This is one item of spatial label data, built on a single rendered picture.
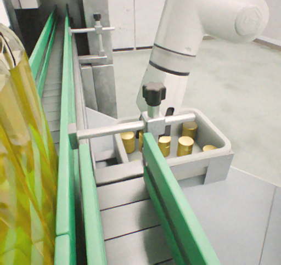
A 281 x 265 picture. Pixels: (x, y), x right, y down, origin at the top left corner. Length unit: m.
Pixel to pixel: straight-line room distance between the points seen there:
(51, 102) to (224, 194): 0.43
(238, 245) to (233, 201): 0.09
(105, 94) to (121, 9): 2.83
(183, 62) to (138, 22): 3.66
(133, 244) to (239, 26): 0.32
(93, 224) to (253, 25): 0.33
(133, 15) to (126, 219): 3.80
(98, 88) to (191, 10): 0.89
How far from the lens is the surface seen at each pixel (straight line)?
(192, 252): 0.19
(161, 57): 0.36
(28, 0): 1.20
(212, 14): 0.35
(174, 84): 0.36
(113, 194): 0.30
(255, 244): 0.45
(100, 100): 1.21
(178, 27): 0.35
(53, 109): 0.51
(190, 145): 0.48
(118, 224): 0.28
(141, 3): 3.99
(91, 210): 0.19
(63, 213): 0.19
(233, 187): 0.51
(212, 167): 0.46
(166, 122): 0.29
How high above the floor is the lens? 1.12
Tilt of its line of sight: 35 degrees down
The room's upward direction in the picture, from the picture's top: straight up
